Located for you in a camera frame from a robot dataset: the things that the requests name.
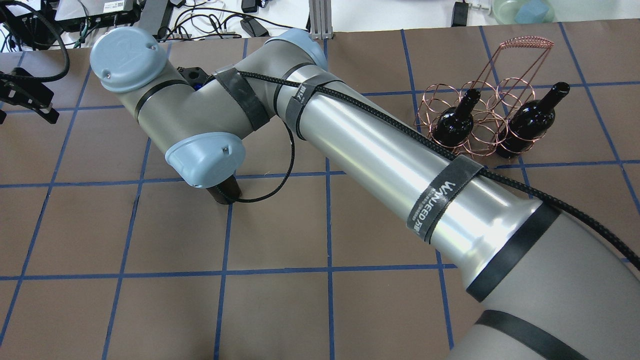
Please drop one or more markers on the dark bottle in basket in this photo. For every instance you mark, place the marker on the dark bottle in basket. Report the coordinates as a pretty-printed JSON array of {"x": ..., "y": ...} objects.
[
  {"x": 530, "y": 122},
  {"x": 456, "y": 123}
]

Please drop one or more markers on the black power adapter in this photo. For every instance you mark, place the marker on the black power adapter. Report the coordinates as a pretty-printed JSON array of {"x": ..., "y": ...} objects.
[{"x": 253, "y": 28}]

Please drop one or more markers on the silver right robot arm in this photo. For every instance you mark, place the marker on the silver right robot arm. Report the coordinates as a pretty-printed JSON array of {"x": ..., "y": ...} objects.
[{"x": 551, "y": 290}]

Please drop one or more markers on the copper wire wine basket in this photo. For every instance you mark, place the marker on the copper wire wine basket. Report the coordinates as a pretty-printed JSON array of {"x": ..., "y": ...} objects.
[{"x": 499, "y": 101}]

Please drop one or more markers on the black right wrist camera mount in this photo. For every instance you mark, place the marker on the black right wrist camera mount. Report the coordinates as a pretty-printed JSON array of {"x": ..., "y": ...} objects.
[{"x": 196, "y": 76}]

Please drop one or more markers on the dark glass wine bottle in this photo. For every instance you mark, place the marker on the dark glass wine bottle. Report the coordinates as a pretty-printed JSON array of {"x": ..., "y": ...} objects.
[{"x": 226, "y": 191}]

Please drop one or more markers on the clear bowl with blue sponge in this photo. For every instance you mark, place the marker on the clear bowl with blue sponge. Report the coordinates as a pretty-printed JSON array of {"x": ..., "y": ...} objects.
[{"x": 512, "y": 12}]

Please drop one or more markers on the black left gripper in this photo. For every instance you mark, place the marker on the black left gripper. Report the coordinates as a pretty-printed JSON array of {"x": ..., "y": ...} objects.
[{"x": 26, "y": 93}]

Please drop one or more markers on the aluminium frame post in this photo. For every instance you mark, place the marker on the aluminium frame post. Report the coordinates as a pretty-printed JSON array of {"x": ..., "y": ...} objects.
[{"x": 320, "y": 19}]

